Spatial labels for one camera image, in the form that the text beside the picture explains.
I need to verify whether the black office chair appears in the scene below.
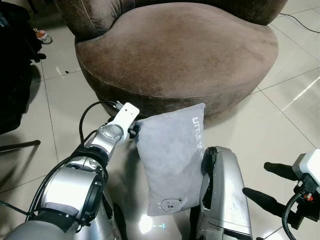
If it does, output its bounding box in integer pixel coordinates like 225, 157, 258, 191
0, 1, 47, 153

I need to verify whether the black floor cable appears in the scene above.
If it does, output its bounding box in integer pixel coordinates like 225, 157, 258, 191
276, 12, 320, 35

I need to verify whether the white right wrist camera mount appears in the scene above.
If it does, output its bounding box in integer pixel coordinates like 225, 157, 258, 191
292, 148, 320, 189

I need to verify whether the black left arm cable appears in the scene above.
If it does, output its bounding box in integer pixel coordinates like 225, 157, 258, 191
78, 100, 121, 151

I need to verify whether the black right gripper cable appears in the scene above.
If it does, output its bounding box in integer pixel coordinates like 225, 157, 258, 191
281, 191, 307, 240

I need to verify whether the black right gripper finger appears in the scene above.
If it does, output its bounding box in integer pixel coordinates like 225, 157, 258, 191
263, 160, 300, 182
242, 186, 292, 219

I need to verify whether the brown velvet round chair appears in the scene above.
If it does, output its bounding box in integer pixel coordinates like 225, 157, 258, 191
52, 0, 289, 122

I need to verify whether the grey pillow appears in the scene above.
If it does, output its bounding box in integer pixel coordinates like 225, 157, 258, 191
133, 102, 209, 217

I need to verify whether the silver left robot leg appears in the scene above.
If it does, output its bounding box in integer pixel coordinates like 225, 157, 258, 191
75, 170, 129, 240

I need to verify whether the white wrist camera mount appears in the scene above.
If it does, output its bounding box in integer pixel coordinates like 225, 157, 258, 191
107, 102, 141, 132
292, 148, 320, 189

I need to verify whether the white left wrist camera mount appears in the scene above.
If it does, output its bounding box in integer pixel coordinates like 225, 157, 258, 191
107, 102, 141, 132

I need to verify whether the small white cup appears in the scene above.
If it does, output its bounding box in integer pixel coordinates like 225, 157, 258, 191
33, 27, 54, 45

